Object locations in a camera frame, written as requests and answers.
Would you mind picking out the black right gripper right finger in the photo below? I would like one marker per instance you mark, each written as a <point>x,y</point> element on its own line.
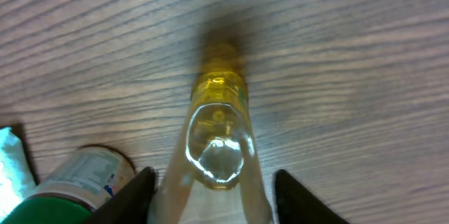
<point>295,204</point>

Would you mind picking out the green lidded white jar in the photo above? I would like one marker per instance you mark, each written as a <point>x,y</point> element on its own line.
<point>90,177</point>

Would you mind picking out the teal tissue pack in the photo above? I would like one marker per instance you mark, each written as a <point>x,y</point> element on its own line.
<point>17,181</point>

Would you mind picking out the yellow dish soap bottle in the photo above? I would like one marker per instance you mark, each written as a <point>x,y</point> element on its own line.
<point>214,175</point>

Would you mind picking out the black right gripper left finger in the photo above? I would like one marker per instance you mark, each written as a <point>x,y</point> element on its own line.
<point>131,204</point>

